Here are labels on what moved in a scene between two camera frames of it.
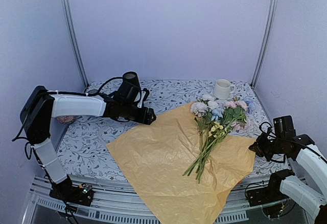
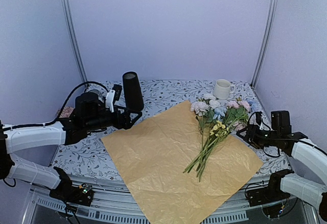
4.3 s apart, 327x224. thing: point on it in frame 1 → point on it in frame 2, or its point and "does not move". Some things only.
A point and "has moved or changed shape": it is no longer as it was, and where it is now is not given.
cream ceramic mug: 223,88 does not move
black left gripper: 150,112 → 127,124
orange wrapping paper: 159,152 has moved or changed shape
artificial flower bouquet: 214,119 does not move
